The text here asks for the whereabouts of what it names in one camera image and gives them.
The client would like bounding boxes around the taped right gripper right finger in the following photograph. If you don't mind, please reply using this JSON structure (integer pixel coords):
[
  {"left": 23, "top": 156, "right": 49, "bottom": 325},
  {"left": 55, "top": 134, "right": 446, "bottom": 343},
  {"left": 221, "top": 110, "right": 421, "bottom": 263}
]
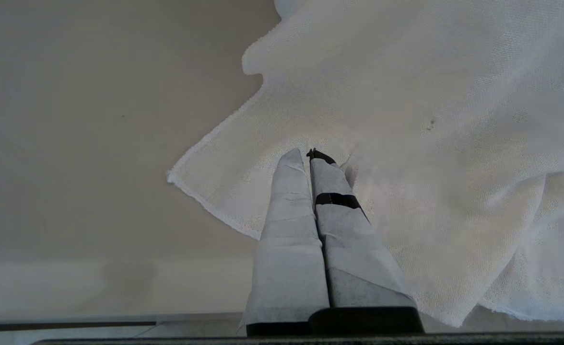
[{"left": 307, "top": 149, "right": 417, "bottom": 308}]

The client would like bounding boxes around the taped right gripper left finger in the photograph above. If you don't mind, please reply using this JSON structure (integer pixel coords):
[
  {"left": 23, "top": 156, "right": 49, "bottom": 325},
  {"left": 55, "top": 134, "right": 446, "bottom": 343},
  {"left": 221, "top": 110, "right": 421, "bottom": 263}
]
[{"left": 243, "top": 148, "right": 331, "bottom": 336}]

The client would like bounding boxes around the white woven cloth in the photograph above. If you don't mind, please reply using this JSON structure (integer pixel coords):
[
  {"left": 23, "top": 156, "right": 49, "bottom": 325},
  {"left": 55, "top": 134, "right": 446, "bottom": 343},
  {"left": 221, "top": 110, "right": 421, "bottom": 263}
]
[{"left": 167, "top": 0, "right": 564, "bottom": 331}]

